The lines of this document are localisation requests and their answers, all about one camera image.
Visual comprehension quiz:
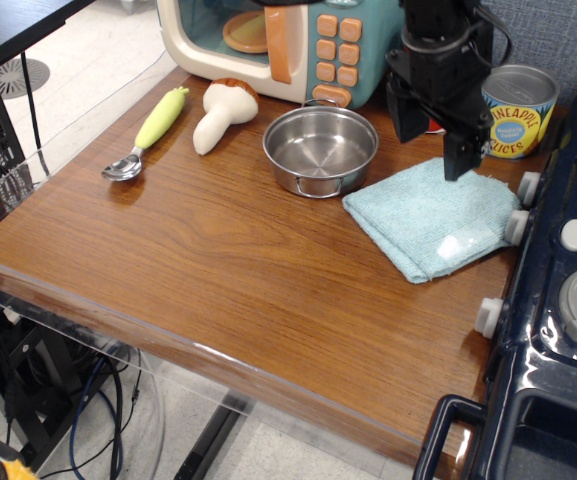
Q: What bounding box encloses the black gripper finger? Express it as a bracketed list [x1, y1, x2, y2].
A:
[386, 79, 430, 143]
[443, 130, 485, 181]

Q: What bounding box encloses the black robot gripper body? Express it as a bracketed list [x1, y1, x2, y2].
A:
[385, 0, 495, 142]

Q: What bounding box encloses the light blue towel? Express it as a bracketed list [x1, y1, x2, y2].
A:
[342, 157, 520, 284]

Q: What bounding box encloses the tomato sauce can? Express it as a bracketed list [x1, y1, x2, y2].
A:
[426, 119, 446, 135]

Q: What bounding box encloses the white stove knob top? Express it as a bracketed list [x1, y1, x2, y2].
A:
[517, 171, 541, 207]

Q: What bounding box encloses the white stove knob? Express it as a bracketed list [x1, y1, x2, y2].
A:
[474, 298, 504, 339]
[504, 210, 529, 246]
[517, 171, 541, 207]

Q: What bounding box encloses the pineapple slices can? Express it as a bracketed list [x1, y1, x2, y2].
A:
[482, 64, 560, 159]

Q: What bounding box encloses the white stove knob middle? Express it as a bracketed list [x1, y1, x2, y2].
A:
[504, 210, 529, 246]

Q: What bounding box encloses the stainless steel pot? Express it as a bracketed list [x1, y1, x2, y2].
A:
[262, 105, 379, 199]

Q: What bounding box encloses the toy microwave oven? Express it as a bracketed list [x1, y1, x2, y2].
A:
[156, 1, 405, 109]

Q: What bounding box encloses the white stove knob bottom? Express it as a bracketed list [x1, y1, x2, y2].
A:
[474, 298, 504, 339]

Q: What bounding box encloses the plush mushroom toy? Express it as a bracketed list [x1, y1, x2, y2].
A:
[193, 78, 259, 155]

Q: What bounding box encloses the dark blue toy stove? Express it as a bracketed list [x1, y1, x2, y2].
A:
[414, 96, 577, 479]

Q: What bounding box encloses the round floor drain grate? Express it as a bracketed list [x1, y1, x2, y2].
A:
[0, 58, 50, 100]

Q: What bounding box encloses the black table leg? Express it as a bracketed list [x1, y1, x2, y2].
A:
[174, 406, 240, 480]

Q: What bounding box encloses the black desk at left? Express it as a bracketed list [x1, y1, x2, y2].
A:
[0, 0, 92, 65]

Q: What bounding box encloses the clear acrylic table guard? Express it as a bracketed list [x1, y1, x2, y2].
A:
[0, 70, 423, 455]

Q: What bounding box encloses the spoon with green handle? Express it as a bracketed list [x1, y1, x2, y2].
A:
[101, 86, 189, 182]

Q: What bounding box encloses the black cable under table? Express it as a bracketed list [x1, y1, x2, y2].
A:
[37, 349, 144, 480]

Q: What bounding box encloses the blue cable under table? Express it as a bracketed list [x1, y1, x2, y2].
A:
[69, 357, 124, 480]

